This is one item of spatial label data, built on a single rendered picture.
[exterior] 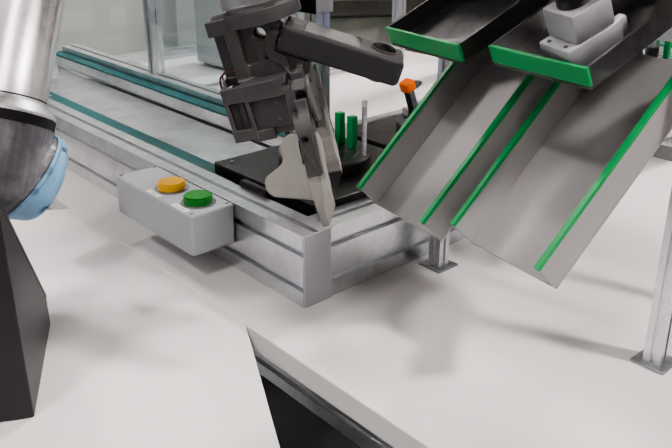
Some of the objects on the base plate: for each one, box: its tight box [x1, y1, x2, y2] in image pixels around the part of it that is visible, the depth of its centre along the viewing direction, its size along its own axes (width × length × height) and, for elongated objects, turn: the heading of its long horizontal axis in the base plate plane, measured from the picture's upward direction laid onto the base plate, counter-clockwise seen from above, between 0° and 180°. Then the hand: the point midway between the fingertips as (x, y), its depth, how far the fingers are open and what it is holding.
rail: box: [47, 98, 331, 308], centre depth 130 cm, size 6×89×11 cm, turn 42°
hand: (336, 196), depth 78 cm, fingers open, 8 cm apart
